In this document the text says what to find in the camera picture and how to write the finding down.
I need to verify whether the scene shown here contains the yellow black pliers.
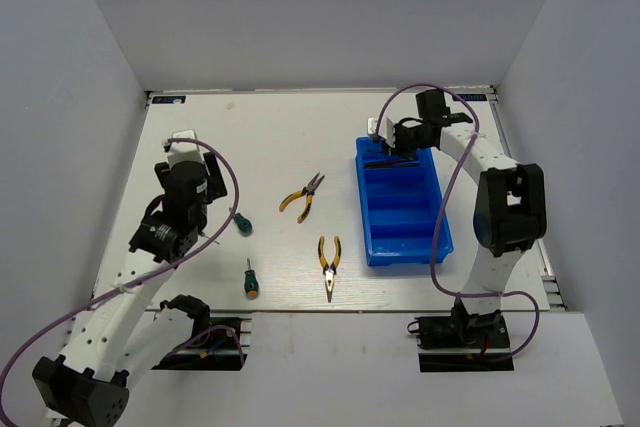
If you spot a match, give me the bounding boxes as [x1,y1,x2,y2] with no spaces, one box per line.
[317,236,342,302]
[279,172,325,224]

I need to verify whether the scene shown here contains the green orange stubby screwdriver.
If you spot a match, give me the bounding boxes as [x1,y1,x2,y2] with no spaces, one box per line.
[244,258,260,299]

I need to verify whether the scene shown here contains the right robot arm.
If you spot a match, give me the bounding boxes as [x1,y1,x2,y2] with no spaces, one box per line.
[368,84,547,346]

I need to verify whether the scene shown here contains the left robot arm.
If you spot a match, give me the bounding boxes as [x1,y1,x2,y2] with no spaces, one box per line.
[32,147,228,426]

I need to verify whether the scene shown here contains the right blue table label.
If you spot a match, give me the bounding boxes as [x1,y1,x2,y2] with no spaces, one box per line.
[458,93,488,102]

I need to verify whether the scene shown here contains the blue table label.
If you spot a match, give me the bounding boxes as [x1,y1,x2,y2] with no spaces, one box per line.
[458,93,488,102]
[151,95,186,105]

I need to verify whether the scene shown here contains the blue divided plastic bin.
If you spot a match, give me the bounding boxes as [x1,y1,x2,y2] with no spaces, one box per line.
[355,137,454,267]

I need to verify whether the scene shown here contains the left blue table label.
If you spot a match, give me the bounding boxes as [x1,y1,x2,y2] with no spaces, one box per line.
[151,95,186,105]

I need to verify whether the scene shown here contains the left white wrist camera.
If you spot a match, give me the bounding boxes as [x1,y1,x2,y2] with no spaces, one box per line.
[162,129,204,168]

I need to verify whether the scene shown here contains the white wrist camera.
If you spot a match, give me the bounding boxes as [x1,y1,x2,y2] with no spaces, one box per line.
[162,129,204,168]
[367,117,395,147]

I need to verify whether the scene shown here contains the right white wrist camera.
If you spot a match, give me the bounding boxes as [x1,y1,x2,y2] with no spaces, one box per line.
[367,117,395,147]

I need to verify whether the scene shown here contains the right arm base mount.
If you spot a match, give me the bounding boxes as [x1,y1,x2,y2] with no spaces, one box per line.
[407,316,514,373]

